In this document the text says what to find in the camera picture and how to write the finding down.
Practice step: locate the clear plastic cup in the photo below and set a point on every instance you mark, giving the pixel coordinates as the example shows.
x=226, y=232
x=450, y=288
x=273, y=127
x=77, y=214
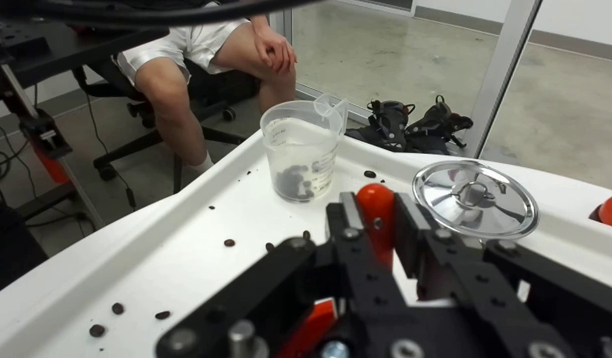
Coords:
x=299, y=145

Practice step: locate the grey metal frame post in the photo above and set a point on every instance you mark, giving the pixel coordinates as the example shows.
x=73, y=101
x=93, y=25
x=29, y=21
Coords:
x=502, y=71

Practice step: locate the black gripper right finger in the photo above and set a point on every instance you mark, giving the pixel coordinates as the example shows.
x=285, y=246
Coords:
x=478, y=284

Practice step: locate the bare person hand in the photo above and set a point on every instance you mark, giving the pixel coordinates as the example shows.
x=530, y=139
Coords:
x=275, y=51

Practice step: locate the black tool pile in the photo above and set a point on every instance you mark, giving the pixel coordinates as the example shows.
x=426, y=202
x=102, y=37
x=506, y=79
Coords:
x=412, y=125

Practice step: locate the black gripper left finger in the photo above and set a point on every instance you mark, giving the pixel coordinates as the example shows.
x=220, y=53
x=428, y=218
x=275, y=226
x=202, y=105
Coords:
x=359, y=278

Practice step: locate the dark beans inside cup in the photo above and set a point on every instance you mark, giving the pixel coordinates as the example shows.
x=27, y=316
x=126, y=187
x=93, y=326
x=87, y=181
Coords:
x=297, y=183

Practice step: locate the bare person forearm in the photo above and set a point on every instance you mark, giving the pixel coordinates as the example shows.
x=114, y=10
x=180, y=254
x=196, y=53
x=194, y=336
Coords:
x=259, y=21

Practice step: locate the white rectangular tray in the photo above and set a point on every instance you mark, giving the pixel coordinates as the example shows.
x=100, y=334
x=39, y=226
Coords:
x=188, y=250

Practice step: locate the coffee bean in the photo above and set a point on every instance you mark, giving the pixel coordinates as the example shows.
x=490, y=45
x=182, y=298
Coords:
x=230, y=242
x=269, y=246
x=162, y=314
x=99, y=330
x=371, y=173
x=118, y=308

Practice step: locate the grey stand leg with clamp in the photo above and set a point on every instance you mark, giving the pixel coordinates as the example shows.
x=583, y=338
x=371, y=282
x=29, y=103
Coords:
x=49, y=145

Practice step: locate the seated person in white shorts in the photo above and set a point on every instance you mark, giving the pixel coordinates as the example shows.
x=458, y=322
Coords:
x=168, y=99

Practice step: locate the red bowl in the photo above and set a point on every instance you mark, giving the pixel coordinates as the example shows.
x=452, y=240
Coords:
x=313, y=328

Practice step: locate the black desk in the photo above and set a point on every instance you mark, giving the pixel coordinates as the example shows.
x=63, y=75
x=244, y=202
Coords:
x=49, y=51

